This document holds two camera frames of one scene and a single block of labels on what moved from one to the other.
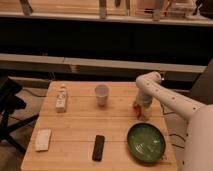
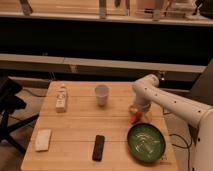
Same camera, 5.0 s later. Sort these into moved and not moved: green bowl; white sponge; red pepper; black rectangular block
Moved: red pepper
Not moved: green bowl; white sponge; black rectangular block
